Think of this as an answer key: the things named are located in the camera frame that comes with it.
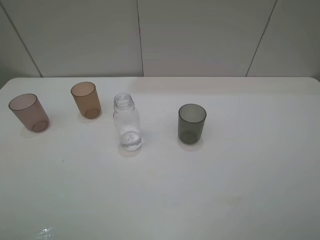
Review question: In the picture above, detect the clear plastic water bottle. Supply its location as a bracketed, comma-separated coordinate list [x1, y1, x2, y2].
[113, 93, 142, 152]

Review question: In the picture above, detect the grey translucent plastic cup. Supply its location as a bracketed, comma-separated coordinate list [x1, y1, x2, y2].
[178, 103, 207, 145]

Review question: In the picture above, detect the brown translucent plastic cup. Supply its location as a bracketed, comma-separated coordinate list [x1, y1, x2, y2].
[70, 81, 101, 119]

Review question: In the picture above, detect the pink translucent plastic cup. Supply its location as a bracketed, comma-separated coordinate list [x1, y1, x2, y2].
[8, 93, 50, 133]

